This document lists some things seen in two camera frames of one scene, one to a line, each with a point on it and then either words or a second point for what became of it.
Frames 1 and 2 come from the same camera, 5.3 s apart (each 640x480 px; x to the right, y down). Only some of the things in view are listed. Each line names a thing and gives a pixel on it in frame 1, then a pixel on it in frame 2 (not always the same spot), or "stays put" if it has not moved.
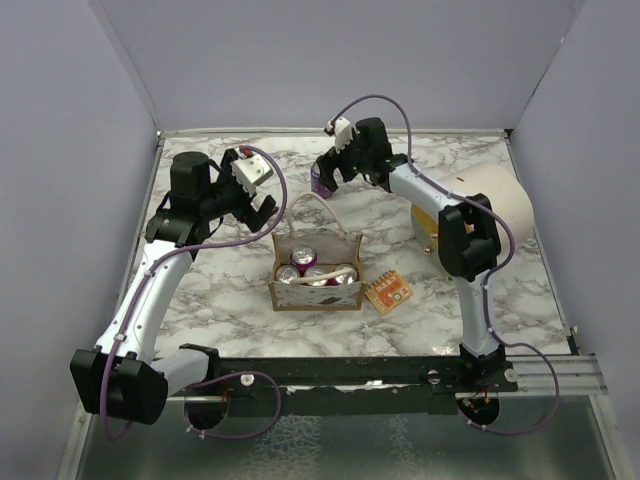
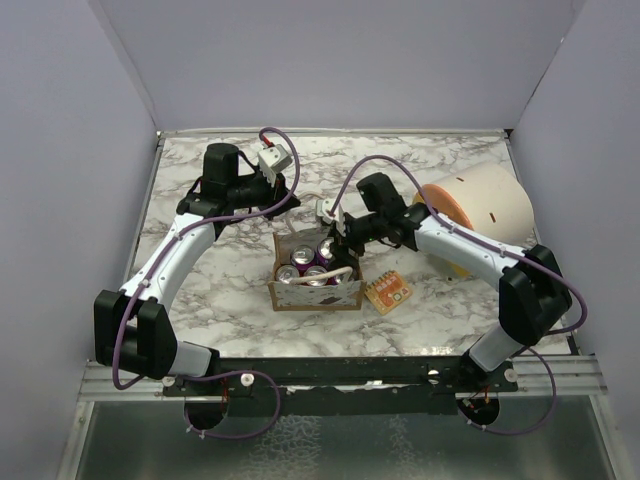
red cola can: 314,271 stays put
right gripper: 331,160 → 342,257
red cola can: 286,273 stays put
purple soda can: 317,186 → 324,252
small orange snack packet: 388,291 stays put
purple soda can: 303,257 stays put
